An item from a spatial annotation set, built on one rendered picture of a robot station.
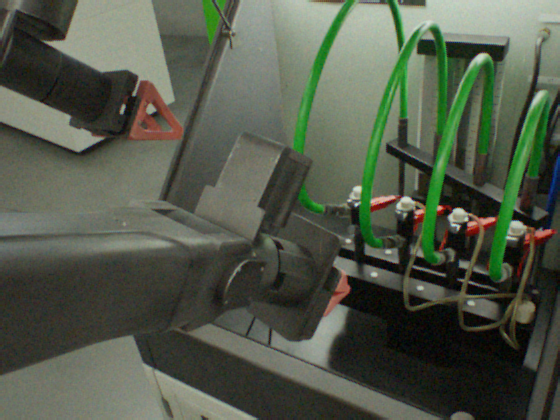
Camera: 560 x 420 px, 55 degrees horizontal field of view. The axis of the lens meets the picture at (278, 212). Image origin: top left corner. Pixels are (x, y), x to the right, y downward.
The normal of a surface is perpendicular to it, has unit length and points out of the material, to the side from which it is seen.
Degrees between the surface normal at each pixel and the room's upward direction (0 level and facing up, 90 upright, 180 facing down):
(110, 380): 0
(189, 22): 90
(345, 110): 90
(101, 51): 90
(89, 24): 90
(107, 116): 46
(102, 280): 100
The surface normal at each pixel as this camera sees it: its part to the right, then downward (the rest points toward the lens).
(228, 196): -0.30, -0.10
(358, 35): -0.51, 0.55
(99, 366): -0.11, -0.81
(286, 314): -0.59, -0.22
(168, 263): 0.81, 0.33
